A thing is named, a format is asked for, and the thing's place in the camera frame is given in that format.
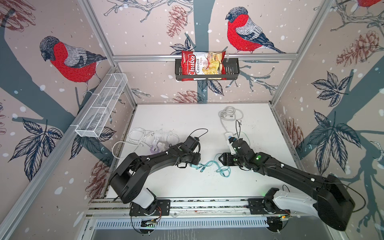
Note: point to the purple power strip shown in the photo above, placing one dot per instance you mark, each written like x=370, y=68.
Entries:
x=154, y=149

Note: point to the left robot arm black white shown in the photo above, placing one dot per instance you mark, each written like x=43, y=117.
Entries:
x=129, y=178

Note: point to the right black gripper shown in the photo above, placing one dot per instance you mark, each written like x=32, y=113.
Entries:
x=225, y=158

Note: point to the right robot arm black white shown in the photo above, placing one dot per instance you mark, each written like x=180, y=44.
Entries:
x=324, y=198

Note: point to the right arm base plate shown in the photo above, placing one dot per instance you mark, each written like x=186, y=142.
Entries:
x=260, y=206

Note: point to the white charger plug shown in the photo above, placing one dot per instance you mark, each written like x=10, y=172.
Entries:
x=162, y=147

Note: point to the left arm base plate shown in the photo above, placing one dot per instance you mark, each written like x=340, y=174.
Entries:
x=157, y=208

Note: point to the white power strip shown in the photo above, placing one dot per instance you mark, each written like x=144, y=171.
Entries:
x=229, y=140

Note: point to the white wire mesh shelf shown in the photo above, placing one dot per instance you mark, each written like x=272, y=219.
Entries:
x=100, y=110

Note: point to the black wall basket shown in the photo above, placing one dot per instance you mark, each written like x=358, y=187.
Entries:
x=227, y=70

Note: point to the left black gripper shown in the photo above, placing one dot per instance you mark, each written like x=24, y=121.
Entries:
x=197, y=159

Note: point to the red cassava chips bag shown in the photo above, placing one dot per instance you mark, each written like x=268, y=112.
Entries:
x=202, y=63

